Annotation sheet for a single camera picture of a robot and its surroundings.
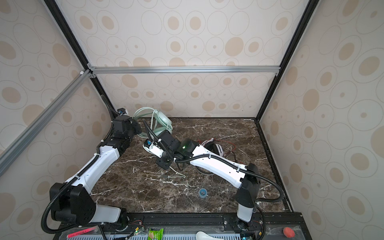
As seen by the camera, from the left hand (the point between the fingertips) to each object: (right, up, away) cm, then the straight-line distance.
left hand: (138, 118), depth 81 cm
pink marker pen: (-25, -55, -12) cm, 61 cm away
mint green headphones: (+14, -2, -6) cm, 15 cm away
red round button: (+75, -54, -12) cm, 93 cm away
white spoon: (+35, -56, -12) cm, 67 cm away
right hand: (+14, -20, -10) cm, 26 cm away
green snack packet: (+13, -54, -13) cm, 58 cm away
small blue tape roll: (+36, -42, +2) cm, 55 cm away
